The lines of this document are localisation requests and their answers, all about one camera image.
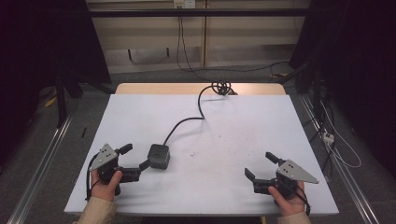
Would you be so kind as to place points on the white table cover sheet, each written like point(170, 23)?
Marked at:
point(218, 171)

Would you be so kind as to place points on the small black floor scrap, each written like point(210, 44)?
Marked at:
point(83, 132)

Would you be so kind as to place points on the yellow floor tape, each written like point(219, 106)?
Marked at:
point(50, 102)

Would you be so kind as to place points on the black metal stand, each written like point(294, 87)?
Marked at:
point(60, 99)

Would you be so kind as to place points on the person's left hand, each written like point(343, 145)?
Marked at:
point(104, 189)

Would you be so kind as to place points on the metal floor rail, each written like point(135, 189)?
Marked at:
point(40, 161)
point(342, 168)

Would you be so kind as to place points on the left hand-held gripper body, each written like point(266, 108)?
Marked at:
point(104, 158)

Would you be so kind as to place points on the white wall socket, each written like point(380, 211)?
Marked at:
point(184, 3)

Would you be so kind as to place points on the black horizontal frame bar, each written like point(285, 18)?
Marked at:
point(196, 12)

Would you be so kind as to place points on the black cube power adapter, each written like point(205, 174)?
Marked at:
point(159, 156)

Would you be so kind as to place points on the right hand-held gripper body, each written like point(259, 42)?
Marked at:
point(294, 172)

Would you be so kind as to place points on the white power strip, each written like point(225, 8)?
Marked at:
point(328, 137)

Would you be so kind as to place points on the person's right hand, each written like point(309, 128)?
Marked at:
point(289, 205)

